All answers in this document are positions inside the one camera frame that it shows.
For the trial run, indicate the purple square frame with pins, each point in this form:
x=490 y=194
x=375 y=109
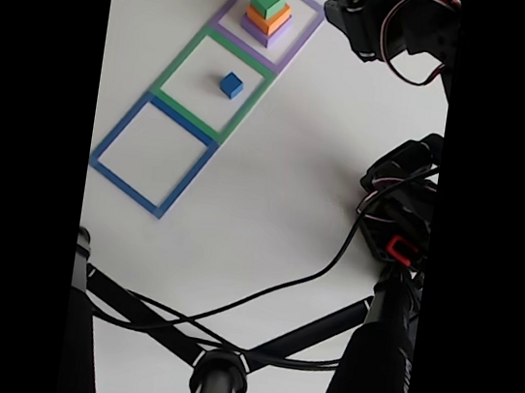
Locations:
x=226 y=15

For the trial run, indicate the black camera tripod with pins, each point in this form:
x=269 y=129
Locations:
x=216 y=385

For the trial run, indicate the blue square frame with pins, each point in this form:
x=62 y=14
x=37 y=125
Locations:
x=126 y=188

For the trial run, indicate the green square frame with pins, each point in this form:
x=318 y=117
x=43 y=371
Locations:
x=185 y=61

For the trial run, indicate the red table clamp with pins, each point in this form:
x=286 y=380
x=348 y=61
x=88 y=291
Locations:
x=392 y=246

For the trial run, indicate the purple flat block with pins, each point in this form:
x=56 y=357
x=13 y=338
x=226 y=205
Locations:
x=275 y=39

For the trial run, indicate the orange flat block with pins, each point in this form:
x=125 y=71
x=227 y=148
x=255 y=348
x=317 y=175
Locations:
x=272 y=23

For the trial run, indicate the small blue cube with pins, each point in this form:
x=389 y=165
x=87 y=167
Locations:
x=231 y=83

